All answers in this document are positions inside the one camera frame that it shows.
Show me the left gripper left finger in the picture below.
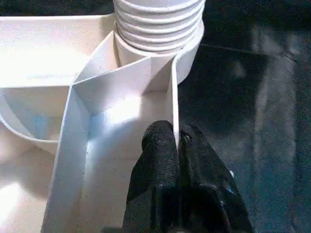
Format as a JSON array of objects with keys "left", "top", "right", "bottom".
[{"left": 121, "top": 121, "right": 181, "bottom": 233}]

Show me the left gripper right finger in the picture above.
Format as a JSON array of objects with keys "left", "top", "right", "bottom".
[{"left": 180, "top": 125, "right": 253, "bottom": 233}]

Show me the white plastic table leg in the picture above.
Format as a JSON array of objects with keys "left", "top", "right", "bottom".
[{"left": 112, "top": 0, "right": 205, "bottom": 53}]

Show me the white plastic table top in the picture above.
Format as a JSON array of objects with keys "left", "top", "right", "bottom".
[{"left": 0, "top": 14, "right": 205, "bottom": 233}]

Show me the black work mat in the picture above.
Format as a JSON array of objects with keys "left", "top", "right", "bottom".
[{"left": 0, "top": 0, "right": 311, "bottom": 233}]

